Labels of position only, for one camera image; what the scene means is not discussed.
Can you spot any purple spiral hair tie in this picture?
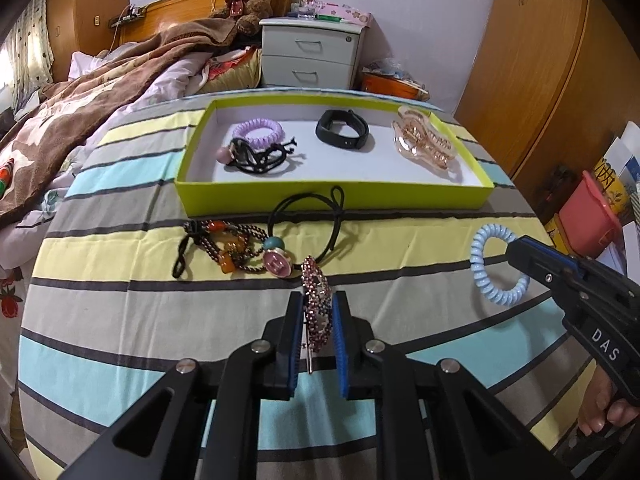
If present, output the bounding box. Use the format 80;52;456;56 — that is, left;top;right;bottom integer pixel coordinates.
231;118;287;150

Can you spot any pink rhinestone hair clip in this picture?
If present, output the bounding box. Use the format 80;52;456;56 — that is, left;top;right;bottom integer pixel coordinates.
300;255;335;377

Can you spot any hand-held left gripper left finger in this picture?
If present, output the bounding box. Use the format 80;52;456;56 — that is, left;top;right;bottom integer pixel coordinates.
56;290;307;480

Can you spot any clear beige hair claw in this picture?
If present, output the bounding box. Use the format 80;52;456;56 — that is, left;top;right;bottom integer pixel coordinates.
390;105;459;174

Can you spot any person's right hand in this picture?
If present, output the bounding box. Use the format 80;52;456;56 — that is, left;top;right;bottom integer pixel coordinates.
575;364;640;442

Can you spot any orange basin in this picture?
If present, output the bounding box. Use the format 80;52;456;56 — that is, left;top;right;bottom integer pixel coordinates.
360;59;431;102

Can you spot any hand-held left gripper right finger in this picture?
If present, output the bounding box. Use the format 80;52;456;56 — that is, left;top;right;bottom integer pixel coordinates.
332;290;577;480

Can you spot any white two-drawer nightstand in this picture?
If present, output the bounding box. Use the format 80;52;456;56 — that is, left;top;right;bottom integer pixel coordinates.
258;15;362;92

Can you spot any red and gold pillow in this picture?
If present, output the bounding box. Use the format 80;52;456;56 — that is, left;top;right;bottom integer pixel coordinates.
202;47;264;94

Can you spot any wooden headboard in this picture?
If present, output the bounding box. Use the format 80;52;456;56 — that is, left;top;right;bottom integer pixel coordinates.
107;0;295;57

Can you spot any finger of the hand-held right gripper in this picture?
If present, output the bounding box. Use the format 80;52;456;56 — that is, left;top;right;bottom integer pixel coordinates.
547;246;608;287
505;235;576;311

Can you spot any brown braided beaded hair tie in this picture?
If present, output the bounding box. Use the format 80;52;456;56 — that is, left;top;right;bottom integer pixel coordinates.
171;218;274;281

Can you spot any narrow wooden wardrobe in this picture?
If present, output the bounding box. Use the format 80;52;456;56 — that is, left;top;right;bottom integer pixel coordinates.
45;0;132;84

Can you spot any power strip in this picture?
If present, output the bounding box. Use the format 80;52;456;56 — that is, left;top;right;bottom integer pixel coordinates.
108;4;149;29

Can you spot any brown fleece blanket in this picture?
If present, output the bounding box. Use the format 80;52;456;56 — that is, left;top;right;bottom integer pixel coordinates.
0;17;239;232

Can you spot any yellow carton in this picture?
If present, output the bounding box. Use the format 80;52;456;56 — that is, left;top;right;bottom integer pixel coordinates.
542;212;574;256

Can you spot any pink flowered box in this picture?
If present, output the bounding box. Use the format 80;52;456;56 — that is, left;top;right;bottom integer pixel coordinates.
317;1;372;26

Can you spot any black elastic with pink charm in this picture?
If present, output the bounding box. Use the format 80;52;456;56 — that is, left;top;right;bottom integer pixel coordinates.
260;185;347;279

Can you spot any black hair tie pink bead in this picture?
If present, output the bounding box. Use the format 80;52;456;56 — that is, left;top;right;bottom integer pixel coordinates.
217;136;307;177

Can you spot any black wristband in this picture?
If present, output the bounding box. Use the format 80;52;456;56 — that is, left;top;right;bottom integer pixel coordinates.
315;108;372;152

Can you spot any yellow printed paper bag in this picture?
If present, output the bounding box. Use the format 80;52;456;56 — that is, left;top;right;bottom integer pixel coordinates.
592;154;634;216

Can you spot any blue spiral hair tie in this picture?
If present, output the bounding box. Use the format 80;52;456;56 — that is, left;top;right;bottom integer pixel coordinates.
469;223;531;307

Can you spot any pink plastic bucket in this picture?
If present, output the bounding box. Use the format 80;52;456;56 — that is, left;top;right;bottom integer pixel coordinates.
557;170;624;256

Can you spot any dotted curtain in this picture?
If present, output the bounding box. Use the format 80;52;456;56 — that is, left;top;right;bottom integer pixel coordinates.
0;0;55;112

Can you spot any lime green cardboard box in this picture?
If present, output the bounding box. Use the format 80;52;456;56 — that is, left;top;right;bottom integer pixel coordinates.
174;91;496;217

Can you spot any large wooden wardrobe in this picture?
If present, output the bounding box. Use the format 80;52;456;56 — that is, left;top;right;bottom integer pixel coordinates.
456;0;640;223

